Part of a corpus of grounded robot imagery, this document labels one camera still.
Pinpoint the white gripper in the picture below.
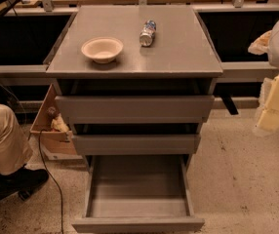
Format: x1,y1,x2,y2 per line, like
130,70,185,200
248,30,279,134

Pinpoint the grey bottom drawer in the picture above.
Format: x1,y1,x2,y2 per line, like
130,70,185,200
72,155,205,234

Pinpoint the grey drawer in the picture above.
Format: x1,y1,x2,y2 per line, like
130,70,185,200
72,123,200,155
72,155,205,234
55,79,214,124

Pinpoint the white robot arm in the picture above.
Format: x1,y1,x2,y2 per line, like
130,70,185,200
248,20,279,136

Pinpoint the grey drawer cabinet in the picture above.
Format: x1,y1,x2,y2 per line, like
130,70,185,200
47,5,222,163

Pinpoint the grey middle drawer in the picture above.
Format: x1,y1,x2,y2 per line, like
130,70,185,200
72,123,200,155

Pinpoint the grey top drawer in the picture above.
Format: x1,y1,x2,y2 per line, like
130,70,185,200
55,79,214,124

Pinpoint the crushed soda can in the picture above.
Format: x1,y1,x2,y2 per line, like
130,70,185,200
139,19,156,47

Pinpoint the beige paper bowl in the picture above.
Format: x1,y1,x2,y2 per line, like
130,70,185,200
81,37,124,64

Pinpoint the small doll in crate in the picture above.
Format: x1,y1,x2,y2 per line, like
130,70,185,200
47,106,69,133

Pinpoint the black shoe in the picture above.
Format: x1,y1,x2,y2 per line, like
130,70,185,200
0,167,49,197

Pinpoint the person's beige trouser leg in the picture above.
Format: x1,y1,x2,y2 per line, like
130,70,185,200
0,104,33,176

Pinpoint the black floor cable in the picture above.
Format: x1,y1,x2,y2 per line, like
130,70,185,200
37,128,65,234

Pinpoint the grey metal rail frame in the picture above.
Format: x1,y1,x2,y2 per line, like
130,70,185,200
0,5,279,82

